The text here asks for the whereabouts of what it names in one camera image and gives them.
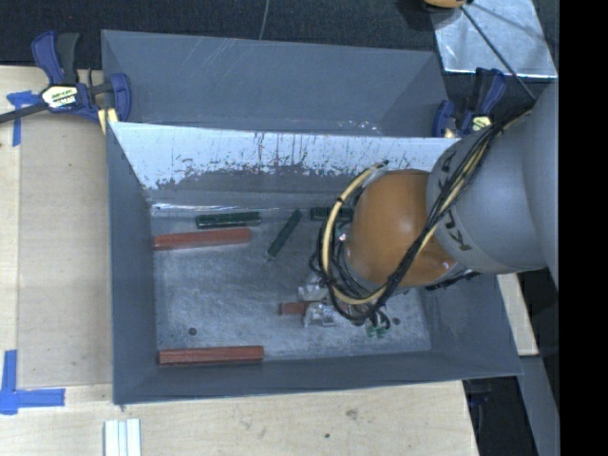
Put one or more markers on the grey metal bin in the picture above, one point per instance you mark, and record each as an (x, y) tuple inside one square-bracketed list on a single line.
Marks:
[(228, 297)]

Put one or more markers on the red-brown block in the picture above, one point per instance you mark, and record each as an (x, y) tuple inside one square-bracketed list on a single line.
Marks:
[(292, 309), (211, 355), (202, 239)]

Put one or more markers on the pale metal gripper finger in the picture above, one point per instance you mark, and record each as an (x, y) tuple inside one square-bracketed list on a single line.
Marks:
[(317, 316), (311, 292)]

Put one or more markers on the dark green flat block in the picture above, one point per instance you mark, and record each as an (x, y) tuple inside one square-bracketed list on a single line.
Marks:
[(284, 233), (228, 219), (320, 214)]

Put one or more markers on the pale wood flat board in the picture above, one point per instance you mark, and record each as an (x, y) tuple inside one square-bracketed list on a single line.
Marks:
[(62, 254)]

